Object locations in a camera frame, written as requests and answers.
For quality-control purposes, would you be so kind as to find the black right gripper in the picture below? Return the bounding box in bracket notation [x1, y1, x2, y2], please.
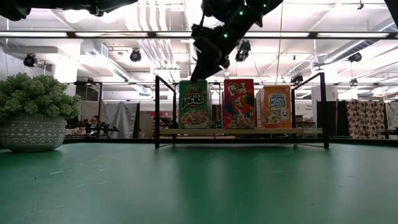
[190, 24, 231, 82]

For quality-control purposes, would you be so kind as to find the green Apple Jacks cereal box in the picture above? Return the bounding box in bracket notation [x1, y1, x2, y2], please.
[178, 80, 213, 129]

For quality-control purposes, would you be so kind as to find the red Froot Loops cereal box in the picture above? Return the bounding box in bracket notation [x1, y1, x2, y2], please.
[222, 78, 256, 130]

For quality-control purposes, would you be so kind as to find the orange Frosted Mini Wheats box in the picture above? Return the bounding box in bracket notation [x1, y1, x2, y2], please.
[256, 85, 293, 129]

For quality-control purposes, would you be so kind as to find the grey hanging cloth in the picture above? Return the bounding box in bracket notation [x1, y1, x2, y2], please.
[80, 100, 141, 139]

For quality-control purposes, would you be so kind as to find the black background equipment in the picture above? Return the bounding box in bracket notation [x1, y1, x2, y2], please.
[83, 122, 119, 139]

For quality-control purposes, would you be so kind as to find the black partition panel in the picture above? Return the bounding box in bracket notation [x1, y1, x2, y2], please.
[328, 101, 348, 138]

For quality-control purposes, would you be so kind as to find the brown patterned hanging cloth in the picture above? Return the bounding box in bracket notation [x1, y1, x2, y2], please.
[345, 99, 386, 140]

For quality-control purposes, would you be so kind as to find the green potted plant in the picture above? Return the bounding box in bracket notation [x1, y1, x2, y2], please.
[0, 72, 81, 124]

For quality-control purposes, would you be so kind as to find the grey patterned plant pot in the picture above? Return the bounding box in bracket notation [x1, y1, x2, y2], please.
[0, 113, 68, 152]

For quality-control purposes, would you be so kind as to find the white hanging cloth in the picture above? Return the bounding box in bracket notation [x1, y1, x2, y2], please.
[384, 101, 398, 131]

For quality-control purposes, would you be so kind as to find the black overhead frame bar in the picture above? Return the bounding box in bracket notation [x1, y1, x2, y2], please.
[0, 30, 398, 40]

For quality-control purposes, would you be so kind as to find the black table frame rail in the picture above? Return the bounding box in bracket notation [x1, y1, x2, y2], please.
[63, 137, 398, 146]

